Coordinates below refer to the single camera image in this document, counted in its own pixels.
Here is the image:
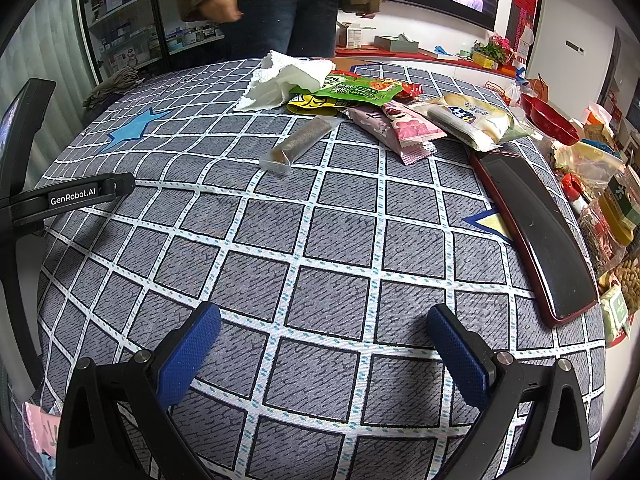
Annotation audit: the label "white yellow bread packet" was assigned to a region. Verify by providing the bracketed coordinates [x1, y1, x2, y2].
[410, 92, 538, 152]

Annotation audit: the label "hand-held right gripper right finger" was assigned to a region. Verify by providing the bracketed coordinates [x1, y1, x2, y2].
[426, 304, 594, 480]

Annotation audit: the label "red plate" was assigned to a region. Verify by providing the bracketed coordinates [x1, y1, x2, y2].
[520, 94, 583, 146]

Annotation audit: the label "green tissue box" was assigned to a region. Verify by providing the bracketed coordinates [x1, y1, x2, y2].
[374, 34, 420, 54]

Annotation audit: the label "bag of nuts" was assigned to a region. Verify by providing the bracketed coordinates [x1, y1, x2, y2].
[600, 255, 640, 291]

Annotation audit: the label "green square packet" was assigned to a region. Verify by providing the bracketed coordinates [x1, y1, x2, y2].
[599, 285, 631, 346]

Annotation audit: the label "green snack packet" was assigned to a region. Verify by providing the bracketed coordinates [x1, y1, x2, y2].
[295, 72, 405, 107]

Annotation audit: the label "red cap bottle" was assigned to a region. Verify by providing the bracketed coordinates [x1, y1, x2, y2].
[560, 172, 591, 216]

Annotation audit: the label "red wall decoration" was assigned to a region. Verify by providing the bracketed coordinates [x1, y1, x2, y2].
[515, 0, 541, 51]

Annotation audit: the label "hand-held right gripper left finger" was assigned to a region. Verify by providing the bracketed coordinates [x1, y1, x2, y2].
[55, 302, 222, 480]

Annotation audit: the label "pink potted flowers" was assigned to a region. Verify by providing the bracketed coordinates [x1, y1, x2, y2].
[472, 32, 516, 68]

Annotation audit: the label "grey crumpled cloth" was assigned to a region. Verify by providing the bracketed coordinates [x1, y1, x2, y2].
[82, 66, 146, 108]

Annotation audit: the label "red low cabinet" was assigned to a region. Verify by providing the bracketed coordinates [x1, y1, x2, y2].
[332, 45, 481, 64]

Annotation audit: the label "grey checked tablecloth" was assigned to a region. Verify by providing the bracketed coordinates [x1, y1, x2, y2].
[37, 56, 608, 480]

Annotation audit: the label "brown snack bar clear wrapper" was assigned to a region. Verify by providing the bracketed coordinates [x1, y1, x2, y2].
[259, 115, 345, 176]

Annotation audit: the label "red snack packet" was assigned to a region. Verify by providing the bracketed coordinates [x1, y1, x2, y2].
[385, 80, 426, 103]

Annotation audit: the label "mauve snack packet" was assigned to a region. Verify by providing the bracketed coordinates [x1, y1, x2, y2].
[345, 105, 401, 153]

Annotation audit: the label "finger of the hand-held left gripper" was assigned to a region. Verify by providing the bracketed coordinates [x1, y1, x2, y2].
[102, 172, 136, 200]

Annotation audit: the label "black glass display cabinet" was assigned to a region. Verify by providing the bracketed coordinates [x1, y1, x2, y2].
[75, 0, 226, 86]

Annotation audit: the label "white crumpled tissue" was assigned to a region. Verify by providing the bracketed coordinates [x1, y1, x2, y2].
[233, 50, 337, 112]

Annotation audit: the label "white green ceramic bowl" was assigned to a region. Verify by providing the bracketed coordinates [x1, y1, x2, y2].
[602, 170, 640, 221]

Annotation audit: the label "yellow snack packet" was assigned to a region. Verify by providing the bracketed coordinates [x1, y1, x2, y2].
[286, 94, 346, 113]

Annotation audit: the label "pink strawberry snack packet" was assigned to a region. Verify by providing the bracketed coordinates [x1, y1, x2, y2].
[380, 101, 447, 166]

